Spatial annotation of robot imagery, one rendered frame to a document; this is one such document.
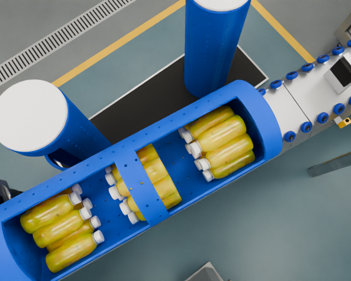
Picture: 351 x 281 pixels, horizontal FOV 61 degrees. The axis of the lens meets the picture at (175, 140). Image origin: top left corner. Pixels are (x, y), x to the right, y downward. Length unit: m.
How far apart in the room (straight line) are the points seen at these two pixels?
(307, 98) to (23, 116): 1.09
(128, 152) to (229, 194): 1.31
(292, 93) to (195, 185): 0.55
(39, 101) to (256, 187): 1.47
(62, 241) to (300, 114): 0.98
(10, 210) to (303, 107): 1.08
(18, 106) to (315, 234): 1.86
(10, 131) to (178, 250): 1.29
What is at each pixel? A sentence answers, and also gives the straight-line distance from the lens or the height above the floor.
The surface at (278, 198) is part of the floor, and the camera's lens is 2.14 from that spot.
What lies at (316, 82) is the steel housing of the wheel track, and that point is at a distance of 1.35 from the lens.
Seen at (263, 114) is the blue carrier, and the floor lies 1.23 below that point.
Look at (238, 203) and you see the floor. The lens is 2.07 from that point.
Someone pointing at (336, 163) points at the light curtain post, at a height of 0.37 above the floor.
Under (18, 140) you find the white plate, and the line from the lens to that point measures 1.19.
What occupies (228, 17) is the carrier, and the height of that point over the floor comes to 0.99.
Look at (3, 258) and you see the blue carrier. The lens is 0.93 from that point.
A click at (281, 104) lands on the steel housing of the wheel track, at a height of 0.93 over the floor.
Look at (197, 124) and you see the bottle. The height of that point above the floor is 1.12.
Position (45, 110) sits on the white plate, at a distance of 1.18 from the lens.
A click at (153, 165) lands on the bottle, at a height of 1.17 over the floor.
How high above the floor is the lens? 2.04
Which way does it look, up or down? 75 degrees down
